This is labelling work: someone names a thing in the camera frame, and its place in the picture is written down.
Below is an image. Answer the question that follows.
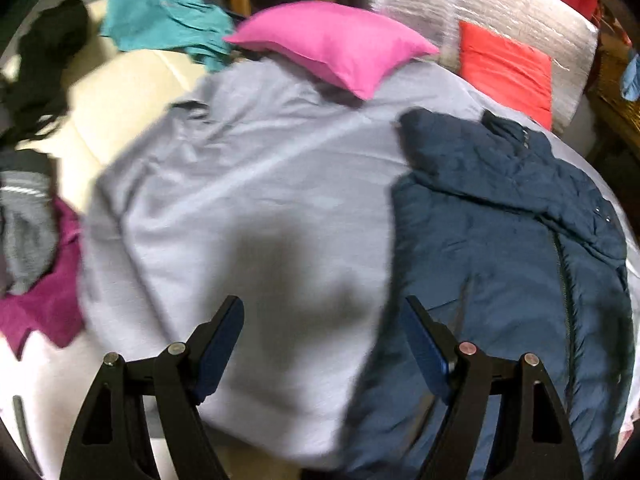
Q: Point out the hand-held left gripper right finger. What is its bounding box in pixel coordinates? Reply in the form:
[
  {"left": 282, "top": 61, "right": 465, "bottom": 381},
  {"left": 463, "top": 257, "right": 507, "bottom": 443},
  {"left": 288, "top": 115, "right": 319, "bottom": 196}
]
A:
[{"left": 398, "top": 295, "right": 583, "bottom": 480}]

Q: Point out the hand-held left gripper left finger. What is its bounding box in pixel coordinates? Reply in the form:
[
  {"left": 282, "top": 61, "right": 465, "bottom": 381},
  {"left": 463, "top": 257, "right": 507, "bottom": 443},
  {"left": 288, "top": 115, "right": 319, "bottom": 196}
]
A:
[{"left": 59, "top": 295, "right": 246, "bottom": 480}]

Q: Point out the navy padded jacket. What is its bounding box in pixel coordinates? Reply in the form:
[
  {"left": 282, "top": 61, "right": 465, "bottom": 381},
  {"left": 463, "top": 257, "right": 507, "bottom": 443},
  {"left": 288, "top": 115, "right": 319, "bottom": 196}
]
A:
[{"left": 345, "top": 107, "right": 633, "bottom": 480}]

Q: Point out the grey bed sheet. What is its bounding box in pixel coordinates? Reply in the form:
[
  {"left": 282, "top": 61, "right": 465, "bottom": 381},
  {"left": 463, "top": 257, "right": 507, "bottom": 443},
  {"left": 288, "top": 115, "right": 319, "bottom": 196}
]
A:
[{"left": 80, "top": 55, "right": 640, "bottom": 466}]

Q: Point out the magenta garment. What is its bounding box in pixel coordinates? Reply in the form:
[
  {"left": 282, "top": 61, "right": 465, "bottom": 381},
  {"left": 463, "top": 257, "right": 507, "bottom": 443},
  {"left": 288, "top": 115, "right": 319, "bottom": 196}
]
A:
[{"left": 0, "top": 195, "right": 86, "bottom": 361}]

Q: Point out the grey knitted garment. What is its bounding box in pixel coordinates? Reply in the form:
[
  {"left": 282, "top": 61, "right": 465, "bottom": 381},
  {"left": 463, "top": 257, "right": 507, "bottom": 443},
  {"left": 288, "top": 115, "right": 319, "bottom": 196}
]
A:
[{"left": 0, "top": 150, "right": 61, "bottom": 296}]

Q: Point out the cream sofa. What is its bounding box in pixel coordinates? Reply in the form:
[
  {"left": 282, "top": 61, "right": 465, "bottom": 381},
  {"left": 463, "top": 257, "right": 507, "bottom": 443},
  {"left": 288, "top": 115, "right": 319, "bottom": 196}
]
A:
[{"left": 0, "top": 0, "right": 221, "bottom": 480}]

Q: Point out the red pillow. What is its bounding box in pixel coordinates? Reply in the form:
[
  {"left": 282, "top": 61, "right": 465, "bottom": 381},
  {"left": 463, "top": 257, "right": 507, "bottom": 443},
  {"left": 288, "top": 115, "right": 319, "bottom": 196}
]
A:
[{"left": 457, "top": 21, "right": 556, "bottom": 131}]

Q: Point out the wicker basket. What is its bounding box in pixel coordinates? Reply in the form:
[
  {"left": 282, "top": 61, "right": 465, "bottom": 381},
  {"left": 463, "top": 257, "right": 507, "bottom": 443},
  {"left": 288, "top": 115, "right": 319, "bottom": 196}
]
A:
[{"left": 587, "top": 50, "right": 640, "bottom": 161}]

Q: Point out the pink pillow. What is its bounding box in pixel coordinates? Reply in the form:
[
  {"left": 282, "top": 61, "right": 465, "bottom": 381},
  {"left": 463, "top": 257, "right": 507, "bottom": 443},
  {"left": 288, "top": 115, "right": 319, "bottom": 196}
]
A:
[{"left": 223, "top": 1, "right": 441, "bottom": 101}]

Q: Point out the teal garment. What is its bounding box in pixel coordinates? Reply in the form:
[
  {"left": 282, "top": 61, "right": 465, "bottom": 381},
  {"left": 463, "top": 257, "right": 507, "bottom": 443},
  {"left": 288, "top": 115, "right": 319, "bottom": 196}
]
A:
[{"left": 99, "top": 0, "right": 241, "bottom": 73}]

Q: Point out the blue cloth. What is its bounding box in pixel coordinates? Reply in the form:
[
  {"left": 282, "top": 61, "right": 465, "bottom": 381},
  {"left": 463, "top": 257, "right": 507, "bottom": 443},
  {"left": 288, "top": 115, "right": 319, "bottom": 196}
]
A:
[{"left": 620, "top": 50, "right": 640, "bottom": 103}]

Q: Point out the silver foil insulation mat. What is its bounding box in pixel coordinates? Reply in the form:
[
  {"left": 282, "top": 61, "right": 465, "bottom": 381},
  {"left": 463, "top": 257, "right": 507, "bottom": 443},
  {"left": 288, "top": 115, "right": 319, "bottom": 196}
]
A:
[{"left": 367, "top": 0, "right": 601, "bottom": 131}]

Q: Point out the black garment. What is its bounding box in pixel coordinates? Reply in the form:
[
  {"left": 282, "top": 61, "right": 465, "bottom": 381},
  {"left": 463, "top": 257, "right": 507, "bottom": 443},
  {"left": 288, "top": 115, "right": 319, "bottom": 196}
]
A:
[{"left": 0, "top": 0, "right": 91, "bottom": 146}]

